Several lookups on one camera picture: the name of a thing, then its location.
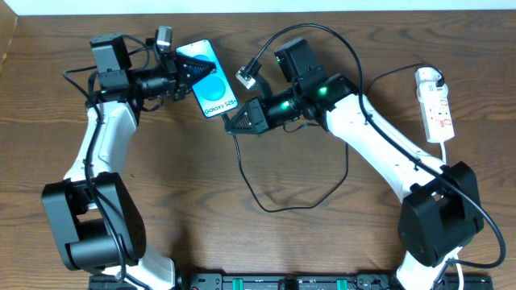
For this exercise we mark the white power strip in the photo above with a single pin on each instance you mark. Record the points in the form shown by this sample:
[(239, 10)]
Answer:
[(437, 120)]

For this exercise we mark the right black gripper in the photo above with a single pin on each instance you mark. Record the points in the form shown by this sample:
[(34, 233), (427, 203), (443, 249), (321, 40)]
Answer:
[(259, 115)]

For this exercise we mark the small silver left camera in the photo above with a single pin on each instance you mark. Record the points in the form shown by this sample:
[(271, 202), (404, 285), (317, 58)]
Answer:
[(164, 39)]

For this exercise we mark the small silver right camera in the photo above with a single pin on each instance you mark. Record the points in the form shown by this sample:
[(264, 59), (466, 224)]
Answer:
[(246, 75)]

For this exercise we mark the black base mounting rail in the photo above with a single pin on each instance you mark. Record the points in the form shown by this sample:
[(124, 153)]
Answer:
[(216, 281)]

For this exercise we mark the white charger adapter plug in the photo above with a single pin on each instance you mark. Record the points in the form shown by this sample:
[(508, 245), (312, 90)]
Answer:
[(430, 84)]

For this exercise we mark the blue screen Galaxy smartphone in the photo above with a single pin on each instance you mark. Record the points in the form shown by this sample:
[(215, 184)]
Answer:
[(213, 92)]

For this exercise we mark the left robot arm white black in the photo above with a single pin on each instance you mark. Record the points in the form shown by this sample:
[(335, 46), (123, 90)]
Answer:
[(95, 223)]

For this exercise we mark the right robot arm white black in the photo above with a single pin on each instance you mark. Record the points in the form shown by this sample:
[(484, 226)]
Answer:
[(441, 210)]

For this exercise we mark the small silver camera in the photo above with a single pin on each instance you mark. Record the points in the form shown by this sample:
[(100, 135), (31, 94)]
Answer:
[(164, 39), (246, 75)]

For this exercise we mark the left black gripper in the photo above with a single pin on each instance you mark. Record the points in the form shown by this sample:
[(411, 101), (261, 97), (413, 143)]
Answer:
[(178, 75)]

